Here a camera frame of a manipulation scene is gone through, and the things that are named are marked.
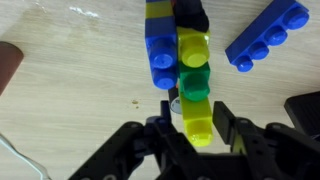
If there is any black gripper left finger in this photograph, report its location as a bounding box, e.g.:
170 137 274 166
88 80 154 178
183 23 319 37
68 99 201 180

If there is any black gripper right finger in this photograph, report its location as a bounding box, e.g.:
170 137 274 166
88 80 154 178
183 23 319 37
212 100 320 180

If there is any white power cable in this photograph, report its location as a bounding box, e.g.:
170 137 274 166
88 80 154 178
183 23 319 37
0 133 53 180

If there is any blue and yellow block stack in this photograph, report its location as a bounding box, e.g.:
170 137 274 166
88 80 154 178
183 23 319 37
144 0 179 90

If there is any black utensil bin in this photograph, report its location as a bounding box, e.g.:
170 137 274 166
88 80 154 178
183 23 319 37
283 90 320 138

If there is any red-brown sauce bottle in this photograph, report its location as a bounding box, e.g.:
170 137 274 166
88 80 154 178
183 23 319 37
0 41 25 96

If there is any long blue building block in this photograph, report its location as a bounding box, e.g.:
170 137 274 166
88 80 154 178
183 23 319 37
224 0 310 73

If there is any yellow green red block stack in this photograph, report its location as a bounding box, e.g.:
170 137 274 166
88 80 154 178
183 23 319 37
171 0 214 148

